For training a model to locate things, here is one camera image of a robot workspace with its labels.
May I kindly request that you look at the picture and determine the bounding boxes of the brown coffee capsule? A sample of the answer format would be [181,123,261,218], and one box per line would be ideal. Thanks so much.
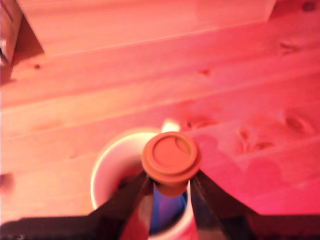
[141,131,202,198]

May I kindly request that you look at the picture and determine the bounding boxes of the cartoon print mug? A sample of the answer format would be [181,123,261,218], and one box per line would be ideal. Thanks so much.
[90,119,199,240]

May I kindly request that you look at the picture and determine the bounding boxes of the long pale wooden box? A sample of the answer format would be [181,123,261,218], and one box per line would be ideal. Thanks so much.
[12,0,279,63]

